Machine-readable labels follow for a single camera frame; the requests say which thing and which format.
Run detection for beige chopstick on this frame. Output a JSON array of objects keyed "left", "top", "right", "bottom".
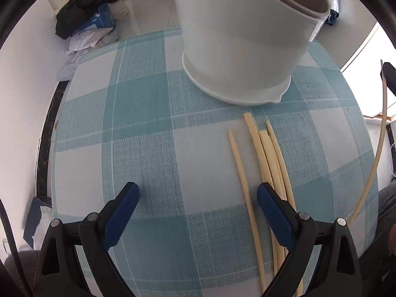
[
  {"left": 228, "top": 130, "right": 267, "bottom": 295},
  {"left": 243, "top": 113, "right": 279, "bottom": 273},
  {"left": 259, "top": 130, "right": 285, "bottom": 273},
  {"left": 265, "top": 121, "right": 305, "bottom": 297},
  {"left": 349, "top": 79, "right": 389, "bottom": 226}
]

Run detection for teal checked tablecloth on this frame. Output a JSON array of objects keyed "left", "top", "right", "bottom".
[{"left": 49, "top": 26, "right": 379, "bottom": 297}]

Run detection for beige cloth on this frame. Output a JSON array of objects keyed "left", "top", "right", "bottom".
[{"left": 110, "top": 1, "right": 130, "bottom": 22}]

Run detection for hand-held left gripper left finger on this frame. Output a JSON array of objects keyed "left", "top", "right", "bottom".
[{"left": 33, "top": 182, "right": 140, "bottom": 297}]

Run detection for white utensil holder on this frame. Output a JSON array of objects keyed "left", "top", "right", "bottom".
[{"left": 170, "top": 0, "right": 331, "bottom": 105}]

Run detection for white plastic bags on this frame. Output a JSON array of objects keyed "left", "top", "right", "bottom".
[{"left": 57, "top": 28, "right": 118, "bottom": 81}]

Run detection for dark blue cardboard box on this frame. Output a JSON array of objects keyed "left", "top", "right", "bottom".
[{"left": 24, "top": 196, "right": 54, "bottom": 249}]

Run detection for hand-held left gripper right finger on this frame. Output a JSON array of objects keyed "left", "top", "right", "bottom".
[{"left": 257, "top": 182, "right": 362, "bottom": 297}]

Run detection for black jacket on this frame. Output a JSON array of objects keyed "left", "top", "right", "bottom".
[{"left": 55, "top": 0, "right": 124, "bottom": 40}]

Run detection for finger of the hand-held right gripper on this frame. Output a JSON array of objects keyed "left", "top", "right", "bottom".
[{"left": 380, "top": 59, "right": 396, "bottom": 95}]

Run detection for blue printed box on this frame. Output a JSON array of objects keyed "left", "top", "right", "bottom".
[{"left": 72, "top": 4, "right": 116, "bottom": 38}]

